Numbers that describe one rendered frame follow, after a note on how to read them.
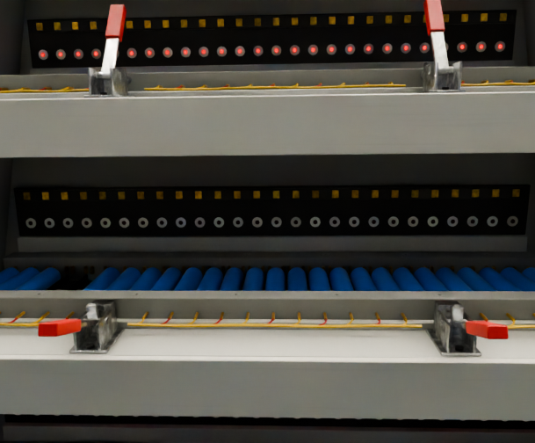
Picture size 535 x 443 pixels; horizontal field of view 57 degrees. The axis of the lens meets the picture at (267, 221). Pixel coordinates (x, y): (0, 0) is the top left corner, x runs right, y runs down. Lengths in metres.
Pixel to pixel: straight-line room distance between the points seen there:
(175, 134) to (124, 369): 0.18
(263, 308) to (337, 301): 0.06
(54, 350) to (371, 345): 0.23
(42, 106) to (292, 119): 0.19
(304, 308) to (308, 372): 0.06
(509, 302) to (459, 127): 0.14
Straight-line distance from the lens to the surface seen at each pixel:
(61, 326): 0.33
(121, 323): 0.42
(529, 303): 0.44
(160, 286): 0.45
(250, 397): 0.37
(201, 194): 0.52
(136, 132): 0.40
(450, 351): 0.38
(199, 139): 0.39
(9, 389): 0.42
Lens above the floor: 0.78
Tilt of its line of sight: 8 degrees up
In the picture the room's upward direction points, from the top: straight up
